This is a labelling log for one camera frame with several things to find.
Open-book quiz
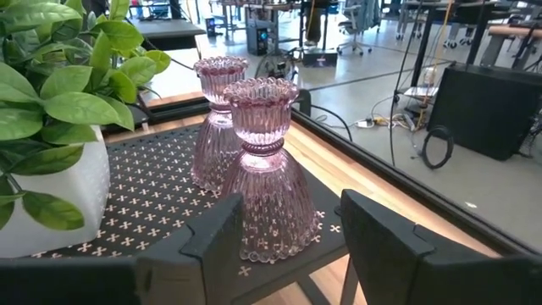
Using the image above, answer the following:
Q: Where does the black cabinet box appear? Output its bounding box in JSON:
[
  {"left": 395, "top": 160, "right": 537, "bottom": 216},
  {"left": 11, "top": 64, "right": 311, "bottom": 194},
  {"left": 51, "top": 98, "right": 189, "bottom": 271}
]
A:
[{"left": 426, "top": 62, "right": 542, "bottom": 162}]

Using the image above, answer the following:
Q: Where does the black desk frame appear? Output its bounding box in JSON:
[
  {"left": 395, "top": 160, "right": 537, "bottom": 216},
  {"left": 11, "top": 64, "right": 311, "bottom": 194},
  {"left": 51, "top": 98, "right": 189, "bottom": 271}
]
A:
[{"left": 397, "top": 0, "right": 516, "bottom": 88}]

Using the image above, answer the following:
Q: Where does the black perforated metal shelf riser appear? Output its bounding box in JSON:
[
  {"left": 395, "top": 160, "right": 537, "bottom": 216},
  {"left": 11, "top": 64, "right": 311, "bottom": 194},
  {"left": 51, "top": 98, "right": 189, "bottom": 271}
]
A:
[{"left": 29, "top": 122, "right": 351, "bottom": 305}]

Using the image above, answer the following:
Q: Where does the black floor box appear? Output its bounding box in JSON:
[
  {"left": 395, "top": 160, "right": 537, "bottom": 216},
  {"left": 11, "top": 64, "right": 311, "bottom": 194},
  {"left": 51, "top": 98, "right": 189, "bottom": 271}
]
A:
[{"left": 301, "top": 48, "right": 339, "bottom": 68}]

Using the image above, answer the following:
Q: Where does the black table corner bracket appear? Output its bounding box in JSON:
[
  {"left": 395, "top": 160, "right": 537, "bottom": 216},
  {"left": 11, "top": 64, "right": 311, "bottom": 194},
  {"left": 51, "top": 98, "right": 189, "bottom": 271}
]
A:
[{"left": 296, "top": 88, "right": 312, "bottom": 118}]

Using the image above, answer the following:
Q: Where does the hanging black cable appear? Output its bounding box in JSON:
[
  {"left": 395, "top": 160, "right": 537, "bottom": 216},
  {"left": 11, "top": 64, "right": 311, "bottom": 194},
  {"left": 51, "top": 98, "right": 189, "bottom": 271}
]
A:
[{"left": 388, "top": 12, "right": 417, "bottom": 167}]

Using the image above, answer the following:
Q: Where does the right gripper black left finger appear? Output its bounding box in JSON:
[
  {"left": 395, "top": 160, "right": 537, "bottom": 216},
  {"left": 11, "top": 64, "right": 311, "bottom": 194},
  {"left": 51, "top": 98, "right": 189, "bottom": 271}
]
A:
[{"left": 135, "top": 192, "right": 252, "bottom": 305}]

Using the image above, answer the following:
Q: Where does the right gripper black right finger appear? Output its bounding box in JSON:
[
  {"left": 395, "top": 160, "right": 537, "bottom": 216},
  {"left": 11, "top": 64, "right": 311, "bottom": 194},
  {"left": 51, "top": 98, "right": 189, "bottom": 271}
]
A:
[{"left": 340, "top": 188, "right": 542, "bottom": 305}]

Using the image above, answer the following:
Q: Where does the black computer tower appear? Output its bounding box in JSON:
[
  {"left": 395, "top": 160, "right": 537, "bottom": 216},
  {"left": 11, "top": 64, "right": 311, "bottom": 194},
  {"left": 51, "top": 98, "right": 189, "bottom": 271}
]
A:
[{"left": 246, "top": 19, "right": 271, "bottom": 57}]

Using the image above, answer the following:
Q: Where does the coiled black cable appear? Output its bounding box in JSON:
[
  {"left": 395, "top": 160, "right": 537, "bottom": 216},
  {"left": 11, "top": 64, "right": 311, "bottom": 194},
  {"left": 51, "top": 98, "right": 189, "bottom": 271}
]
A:
[{"left": 421, "top": 125, "right": 456, "bottom": 170}]

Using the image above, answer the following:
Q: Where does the black cable on floor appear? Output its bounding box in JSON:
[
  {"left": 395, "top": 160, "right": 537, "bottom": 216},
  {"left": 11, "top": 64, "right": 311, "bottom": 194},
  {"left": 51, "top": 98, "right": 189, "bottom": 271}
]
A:
[{"left": 311, "top": 103, "right": 353, "bottom": 142}]

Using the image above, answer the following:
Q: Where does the grey office chair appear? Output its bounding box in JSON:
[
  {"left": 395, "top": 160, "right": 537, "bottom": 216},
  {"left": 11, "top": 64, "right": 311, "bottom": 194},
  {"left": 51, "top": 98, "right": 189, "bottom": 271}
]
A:
[{"left": 337, "top": 0, "right": 380, "bottom": 57}]

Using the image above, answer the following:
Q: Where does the white plant pot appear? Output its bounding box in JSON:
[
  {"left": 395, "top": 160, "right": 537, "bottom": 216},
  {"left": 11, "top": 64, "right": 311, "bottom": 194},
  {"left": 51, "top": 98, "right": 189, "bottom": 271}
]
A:
[{"left": 0, "top": 125, "right": 112, "bottom": 259}]

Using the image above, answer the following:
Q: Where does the black side table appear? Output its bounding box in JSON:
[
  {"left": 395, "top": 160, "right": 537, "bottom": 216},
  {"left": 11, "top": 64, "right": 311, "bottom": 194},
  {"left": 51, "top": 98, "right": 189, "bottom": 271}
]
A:
[{"left": 129, "top": 19, "right": 207, "bottom": 52}]

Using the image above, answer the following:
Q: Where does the brown cardboard roll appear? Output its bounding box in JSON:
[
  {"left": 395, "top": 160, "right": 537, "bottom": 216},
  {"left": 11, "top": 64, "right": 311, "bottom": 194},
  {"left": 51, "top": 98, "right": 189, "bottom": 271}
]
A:
[{"left": 488, "top": 25, "right": 542, "bottom": 40}]

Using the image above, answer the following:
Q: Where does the green artificial leafy plant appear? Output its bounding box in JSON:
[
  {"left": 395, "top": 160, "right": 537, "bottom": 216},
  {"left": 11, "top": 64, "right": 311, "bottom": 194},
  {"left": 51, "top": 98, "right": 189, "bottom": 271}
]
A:
[{"left": 0, "top": 0, "right": 173, "bottom": 232}]

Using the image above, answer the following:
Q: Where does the pink ribbed glass candle holder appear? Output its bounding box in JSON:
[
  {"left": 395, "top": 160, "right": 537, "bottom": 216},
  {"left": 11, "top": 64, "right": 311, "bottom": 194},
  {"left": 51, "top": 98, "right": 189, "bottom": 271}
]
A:
[
  {"left": 190, "top": 55, "right": 250, "bottom": 192},
  {"left": 219, "top": 76, "right": 322, "bottom": 264}
]

